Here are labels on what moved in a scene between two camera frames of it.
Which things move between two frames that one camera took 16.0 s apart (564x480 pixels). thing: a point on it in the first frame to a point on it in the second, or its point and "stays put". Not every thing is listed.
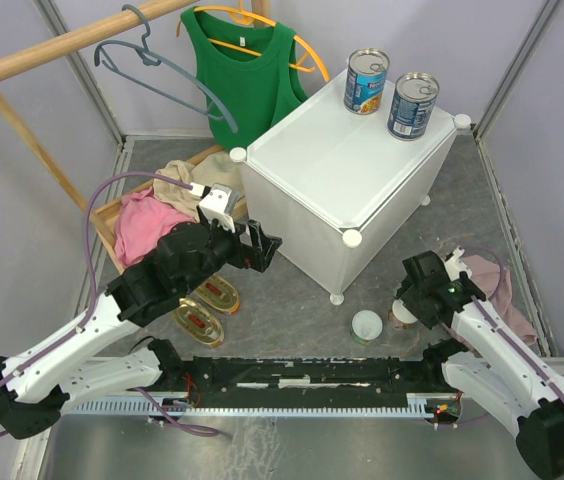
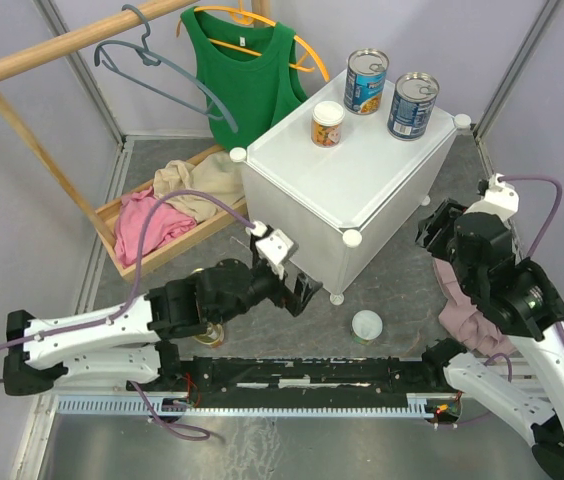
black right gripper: (407, 298) to (440, 218)
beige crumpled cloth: (209, 170) stays put
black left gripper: (260, 254) to (297, 300)
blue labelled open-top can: (413, 101) stays put
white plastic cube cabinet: (323, 181) stays put
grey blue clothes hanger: (153, 59) stays put
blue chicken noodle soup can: (365, 81) stays put
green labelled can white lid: (366, 326) stays put
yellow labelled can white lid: (402, 313) to (327, 123)
